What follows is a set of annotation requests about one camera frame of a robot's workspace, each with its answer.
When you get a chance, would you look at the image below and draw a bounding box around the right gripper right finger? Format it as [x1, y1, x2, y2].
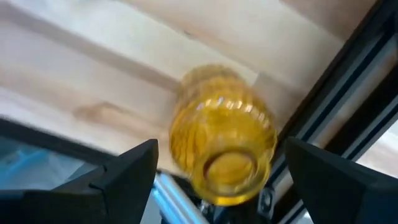
[285, 136, 398, 224]

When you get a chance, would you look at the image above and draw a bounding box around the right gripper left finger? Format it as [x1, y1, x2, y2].
[0, 138, 160, 224]

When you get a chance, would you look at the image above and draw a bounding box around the yellow ribbed glass vase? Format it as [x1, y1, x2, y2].
[169, 63, 279, 207]

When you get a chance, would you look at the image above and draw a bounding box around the silver metal bracket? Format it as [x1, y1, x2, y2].
[152, 172, 212, 224]

